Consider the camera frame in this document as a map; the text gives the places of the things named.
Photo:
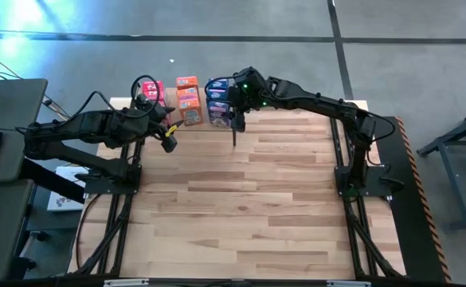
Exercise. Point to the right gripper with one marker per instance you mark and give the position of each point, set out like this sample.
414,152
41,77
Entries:
238,103

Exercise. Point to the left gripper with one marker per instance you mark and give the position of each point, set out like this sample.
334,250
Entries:
159,121

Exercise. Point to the orange Mini Wheats cereal box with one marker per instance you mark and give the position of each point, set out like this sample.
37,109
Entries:
187,94
186,82
190,113

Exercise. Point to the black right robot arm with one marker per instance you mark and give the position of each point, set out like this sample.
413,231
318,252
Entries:
316,105

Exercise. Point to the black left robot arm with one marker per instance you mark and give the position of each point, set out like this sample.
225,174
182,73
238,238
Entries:
89,125

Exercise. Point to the wooden shelf with black posts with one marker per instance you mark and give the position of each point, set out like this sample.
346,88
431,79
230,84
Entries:
234,140

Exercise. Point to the yellow tape tag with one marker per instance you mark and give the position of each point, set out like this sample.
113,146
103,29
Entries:
171,130

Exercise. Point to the black diagonal support bar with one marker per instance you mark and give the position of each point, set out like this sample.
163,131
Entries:
53,184

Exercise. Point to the white printed box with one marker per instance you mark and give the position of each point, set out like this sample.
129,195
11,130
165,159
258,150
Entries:
63,199

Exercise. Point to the grey desk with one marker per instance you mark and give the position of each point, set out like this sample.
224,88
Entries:
13,111

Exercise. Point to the black mat with hazard stripe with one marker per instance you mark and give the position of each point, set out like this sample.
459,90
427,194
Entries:
408,239

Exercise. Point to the grey metal stand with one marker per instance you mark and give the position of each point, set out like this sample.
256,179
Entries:
455,191

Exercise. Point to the black aluminium rig frame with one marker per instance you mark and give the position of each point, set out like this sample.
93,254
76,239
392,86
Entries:
337,147

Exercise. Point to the silver metal bracket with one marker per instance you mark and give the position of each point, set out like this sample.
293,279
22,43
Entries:
348,284
125,283

